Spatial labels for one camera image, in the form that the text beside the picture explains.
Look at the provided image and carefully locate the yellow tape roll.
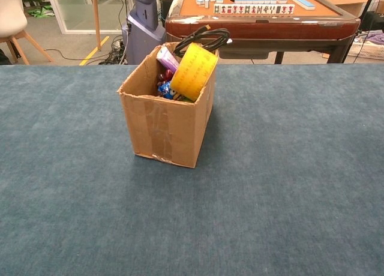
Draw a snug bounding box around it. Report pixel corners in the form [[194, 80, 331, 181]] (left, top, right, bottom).
[[170, 42, 219, 103]]

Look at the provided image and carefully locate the black cable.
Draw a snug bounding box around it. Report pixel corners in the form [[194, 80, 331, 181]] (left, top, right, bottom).
[[173, 24, 232, 58]]

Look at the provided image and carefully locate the brown cardboard box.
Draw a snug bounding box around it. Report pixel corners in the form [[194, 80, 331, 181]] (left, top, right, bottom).
[[116, 41, 220, 169]]

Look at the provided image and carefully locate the blue snack bag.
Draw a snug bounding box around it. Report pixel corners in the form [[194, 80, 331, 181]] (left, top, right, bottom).
[[158, 80, 178, 100]]

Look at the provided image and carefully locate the dark red grape bunch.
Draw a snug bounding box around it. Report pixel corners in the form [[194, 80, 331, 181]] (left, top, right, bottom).
[[158, 68, 175, 85]]

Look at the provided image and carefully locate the purple snack packet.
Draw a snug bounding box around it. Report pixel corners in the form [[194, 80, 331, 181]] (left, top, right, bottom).
[[155, 44, 181, 74]]

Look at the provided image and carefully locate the blue felt table mat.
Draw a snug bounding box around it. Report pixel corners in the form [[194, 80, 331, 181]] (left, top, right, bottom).
[[0, 63, 384, 276]]

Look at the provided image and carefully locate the brown mahjong table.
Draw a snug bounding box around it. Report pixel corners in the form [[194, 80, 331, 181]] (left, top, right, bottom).
[[164, 0, 361, 64]]

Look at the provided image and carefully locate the face-up mahjong tile row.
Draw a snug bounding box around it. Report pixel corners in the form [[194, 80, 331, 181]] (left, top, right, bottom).
[[213, 3, 295, 15]]

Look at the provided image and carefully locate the wooden pole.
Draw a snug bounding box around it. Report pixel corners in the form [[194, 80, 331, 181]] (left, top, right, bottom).
[[91, 0, 102, 52]]

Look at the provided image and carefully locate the white-framed glass partition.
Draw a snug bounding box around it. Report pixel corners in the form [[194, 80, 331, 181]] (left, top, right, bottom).
[[44, 0, 133, 35]]

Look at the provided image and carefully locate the white plastic basket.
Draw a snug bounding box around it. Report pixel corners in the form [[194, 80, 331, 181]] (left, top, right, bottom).
[[346, 32, 384, 61]]

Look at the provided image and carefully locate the black tripod stand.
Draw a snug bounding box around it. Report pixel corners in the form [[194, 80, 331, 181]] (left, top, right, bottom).
[[352, 0, 379, 64]]

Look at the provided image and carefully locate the wooden-legged chair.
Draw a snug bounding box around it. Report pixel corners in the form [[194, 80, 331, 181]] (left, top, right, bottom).
[[0, 0, 55, 65]]

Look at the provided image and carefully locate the tangle of black floor cables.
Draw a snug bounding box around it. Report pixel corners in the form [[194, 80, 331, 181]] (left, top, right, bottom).
[[98, 37, 128, 65]]

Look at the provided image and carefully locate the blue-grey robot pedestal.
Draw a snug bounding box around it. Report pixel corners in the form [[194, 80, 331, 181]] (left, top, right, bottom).
[[121, 0, 167, 65]]

